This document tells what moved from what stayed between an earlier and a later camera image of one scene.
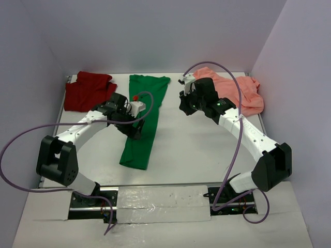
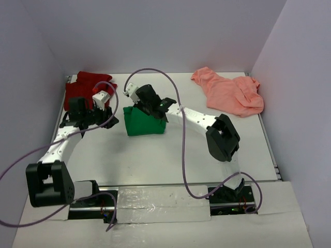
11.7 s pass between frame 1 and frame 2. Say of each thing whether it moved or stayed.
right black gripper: moved
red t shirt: stayed
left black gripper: moved
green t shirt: moved
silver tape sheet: stayed
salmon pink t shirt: stayed
